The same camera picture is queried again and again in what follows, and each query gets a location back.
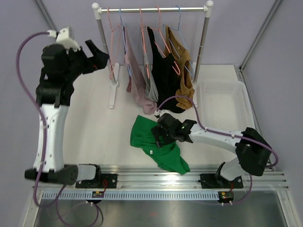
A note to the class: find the mauve pink tank top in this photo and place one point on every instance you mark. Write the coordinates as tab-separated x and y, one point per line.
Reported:
136	84

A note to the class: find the pink wire hanger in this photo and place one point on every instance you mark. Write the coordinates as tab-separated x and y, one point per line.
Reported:
114	44

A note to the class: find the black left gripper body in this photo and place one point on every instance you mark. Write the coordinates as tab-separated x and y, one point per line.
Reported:
81	64

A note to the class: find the black tank top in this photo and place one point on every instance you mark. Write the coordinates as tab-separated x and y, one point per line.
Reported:
166	79

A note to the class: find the green tank top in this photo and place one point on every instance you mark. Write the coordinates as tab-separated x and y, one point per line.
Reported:
168	157

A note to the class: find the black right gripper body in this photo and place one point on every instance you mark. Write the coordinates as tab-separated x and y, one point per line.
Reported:
168	136

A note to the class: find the aluminium mounting rail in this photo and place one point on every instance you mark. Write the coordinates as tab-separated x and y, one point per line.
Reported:
149	177

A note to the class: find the brown tank top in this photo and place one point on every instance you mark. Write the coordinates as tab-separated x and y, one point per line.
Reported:
182	58

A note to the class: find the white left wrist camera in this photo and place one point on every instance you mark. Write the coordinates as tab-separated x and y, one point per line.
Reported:
65	38

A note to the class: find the white slotted cable duct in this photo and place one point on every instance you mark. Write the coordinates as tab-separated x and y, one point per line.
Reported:
139	196

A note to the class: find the white plastic basket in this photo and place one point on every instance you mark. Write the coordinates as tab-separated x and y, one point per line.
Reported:
224	105

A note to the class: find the right aluminium frame post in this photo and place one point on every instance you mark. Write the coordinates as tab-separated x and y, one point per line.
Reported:
265	25

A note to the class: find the left aluminium frame post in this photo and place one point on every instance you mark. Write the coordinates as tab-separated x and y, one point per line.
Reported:
47	19

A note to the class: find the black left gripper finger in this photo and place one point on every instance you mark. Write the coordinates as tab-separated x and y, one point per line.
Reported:
100	59
94	50

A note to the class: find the white and metal clothes rack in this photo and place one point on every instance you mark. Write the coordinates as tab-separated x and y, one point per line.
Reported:
114	69

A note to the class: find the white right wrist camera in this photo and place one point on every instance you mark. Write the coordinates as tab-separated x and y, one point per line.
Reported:
159	113

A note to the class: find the blue hanger with mauve top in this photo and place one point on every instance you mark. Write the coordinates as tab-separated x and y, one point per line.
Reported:
125	43

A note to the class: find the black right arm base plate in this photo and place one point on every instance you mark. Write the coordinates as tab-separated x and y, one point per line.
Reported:
212	181

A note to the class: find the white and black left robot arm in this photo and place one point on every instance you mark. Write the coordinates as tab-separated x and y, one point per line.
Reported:
53	98

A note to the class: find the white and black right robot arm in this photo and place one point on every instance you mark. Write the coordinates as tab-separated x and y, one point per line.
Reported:
251	150

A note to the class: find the aluminium frame post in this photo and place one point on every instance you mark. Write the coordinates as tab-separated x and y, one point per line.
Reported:
265	25
47	19

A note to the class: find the pink hanger with grey top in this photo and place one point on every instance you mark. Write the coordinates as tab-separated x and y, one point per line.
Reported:
144	46

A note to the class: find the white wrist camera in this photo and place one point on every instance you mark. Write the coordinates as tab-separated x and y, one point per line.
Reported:
159	113
65	38

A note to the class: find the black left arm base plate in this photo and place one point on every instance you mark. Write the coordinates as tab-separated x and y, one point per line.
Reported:
108	181

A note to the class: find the grey tank top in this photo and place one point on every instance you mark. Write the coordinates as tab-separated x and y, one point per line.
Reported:
151	91

